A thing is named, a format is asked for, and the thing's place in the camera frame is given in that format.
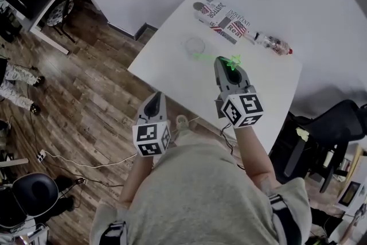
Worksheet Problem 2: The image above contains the white metal bar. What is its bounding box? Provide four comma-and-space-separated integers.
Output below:
0, 158, 30, 169

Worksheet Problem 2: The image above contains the black floor cable with adapter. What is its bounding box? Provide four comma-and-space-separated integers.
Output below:
57, 176, 124, 190

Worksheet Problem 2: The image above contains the person's gray shirt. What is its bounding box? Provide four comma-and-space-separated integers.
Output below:
91, 134, 313, 245

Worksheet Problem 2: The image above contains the green star straw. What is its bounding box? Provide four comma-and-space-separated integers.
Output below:
192, 53, 242, 71

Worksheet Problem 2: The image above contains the clear glass cup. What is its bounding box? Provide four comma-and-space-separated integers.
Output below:
184, 36, 206, 55

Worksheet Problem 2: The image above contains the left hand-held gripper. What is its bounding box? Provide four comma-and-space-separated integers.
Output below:
132, 92, 171, 158

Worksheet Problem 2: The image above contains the person's left forearm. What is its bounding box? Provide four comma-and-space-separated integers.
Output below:
119, 151, 157, 204

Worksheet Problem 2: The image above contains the white floor cable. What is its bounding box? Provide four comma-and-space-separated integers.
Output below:
42, 115, 201, 169

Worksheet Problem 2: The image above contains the white table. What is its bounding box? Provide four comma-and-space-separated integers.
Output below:
127, 0, 303, 156

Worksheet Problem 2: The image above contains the person's right forearm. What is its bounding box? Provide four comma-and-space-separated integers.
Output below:
233, 126, 283, 190

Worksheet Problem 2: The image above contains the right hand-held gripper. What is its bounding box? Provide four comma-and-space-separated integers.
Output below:
214, 56, 264, 129

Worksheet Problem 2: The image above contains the black gray shoulder strap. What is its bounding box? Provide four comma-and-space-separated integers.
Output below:
99, 220, 128, 245
268, 193, 304, 245

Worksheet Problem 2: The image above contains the black round stool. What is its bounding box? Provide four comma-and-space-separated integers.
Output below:
13, 172, 60, 217

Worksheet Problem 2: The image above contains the clear plastic bottle red cap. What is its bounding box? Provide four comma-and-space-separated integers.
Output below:
243, 30, 294, 56

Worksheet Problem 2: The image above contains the white framed tablet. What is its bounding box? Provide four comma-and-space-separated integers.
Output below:
337, 180, 362, 210

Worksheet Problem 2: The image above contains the chair with patterned cushion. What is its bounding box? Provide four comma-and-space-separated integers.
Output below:
46, 0, 76, 44

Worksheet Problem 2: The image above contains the black office chair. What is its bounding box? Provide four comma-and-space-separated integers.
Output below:
268, 99, 367, 193

